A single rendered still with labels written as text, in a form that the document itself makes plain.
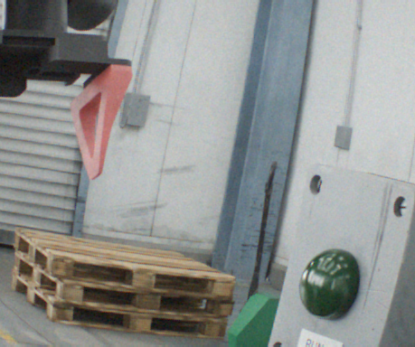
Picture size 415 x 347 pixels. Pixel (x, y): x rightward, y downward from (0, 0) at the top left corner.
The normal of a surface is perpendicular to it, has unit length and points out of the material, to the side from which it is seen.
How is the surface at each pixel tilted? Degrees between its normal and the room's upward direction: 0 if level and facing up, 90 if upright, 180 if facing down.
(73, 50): 62
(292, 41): 90
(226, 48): 90
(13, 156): 90
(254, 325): 75
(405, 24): 90
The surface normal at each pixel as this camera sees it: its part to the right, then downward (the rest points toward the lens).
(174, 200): 0.51, 0.15
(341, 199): -0.84, -0.13
